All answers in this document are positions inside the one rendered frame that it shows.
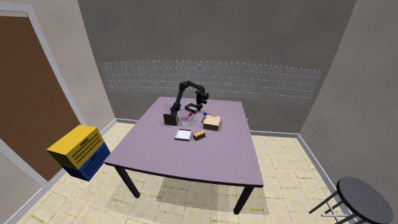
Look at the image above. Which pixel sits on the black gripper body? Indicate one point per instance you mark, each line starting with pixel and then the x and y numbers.
pixel 198 100

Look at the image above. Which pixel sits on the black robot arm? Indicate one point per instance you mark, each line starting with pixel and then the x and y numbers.
pixel 199 94

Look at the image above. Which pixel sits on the white square tray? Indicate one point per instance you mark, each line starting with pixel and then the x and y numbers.
pixel 183 134

